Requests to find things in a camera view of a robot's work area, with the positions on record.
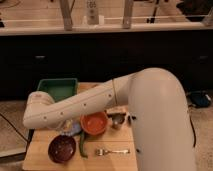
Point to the clear white gripper body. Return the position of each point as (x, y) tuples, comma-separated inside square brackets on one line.
[(61, 126)]

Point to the blue towel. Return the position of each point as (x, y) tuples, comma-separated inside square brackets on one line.
[(71, 128)]

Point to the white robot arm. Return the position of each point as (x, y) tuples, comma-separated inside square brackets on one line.
[(161, 126)]

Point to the purple bowl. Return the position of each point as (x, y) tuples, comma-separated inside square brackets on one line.
[(62, 148)]

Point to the orange bowl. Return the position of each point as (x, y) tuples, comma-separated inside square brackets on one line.
[(94, 124)]

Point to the green chili pepper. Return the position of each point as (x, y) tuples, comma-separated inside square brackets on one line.
[(81, 145)]

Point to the green plastic tray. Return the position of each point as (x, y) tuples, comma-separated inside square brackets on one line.
[(59, 88)]

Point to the silver fork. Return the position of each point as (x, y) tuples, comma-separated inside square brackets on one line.
[(103, 152)]

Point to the small metal cup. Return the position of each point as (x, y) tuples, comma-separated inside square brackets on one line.
[(117, 120)]

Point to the black white small object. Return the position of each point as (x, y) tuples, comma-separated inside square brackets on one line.
[(130, 119)]

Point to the dark blue floor device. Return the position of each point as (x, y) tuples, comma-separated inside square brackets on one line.
[(200, 99)]

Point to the left wooden post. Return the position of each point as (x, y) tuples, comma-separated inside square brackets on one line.
[(65, 11)]

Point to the wooden post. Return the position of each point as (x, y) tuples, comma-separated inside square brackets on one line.
[(65, 11), (128, 10)]

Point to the right wooden post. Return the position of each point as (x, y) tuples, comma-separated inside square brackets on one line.
[(128, 10)]

